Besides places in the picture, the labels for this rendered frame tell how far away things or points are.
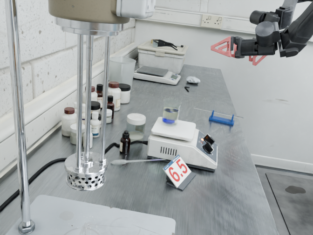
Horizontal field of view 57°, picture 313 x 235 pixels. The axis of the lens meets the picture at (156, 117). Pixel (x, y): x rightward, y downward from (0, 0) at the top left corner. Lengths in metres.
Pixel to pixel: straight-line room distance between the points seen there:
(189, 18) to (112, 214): 1.74
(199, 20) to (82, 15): 1.84
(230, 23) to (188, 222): 1.72
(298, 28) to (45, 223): 0.85
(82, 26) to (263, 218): 0.56
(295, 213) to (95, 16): 1.30
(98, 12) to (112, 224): 0.40
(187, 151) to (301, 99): 1.74
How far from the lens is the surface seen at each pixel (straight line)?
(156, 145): 0.81
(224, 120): 1.19
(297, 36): 1.01
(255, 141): 2.50
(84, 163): 0.47
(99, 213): 0.63
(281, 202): 1.53
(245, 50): 1.05
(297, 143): 2.59
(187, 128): 0.85
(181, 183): 0.75
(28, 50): 0.88
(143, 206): 0.67
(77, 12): 0.36
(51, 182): 0.74
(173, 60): 1.86
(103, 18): 0.36
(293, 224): 1.43
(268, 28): 0.99
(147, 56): 1.88
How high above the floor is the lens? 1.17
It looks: 22 degrees down
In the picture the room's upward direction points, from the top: 7 degrees clockwise
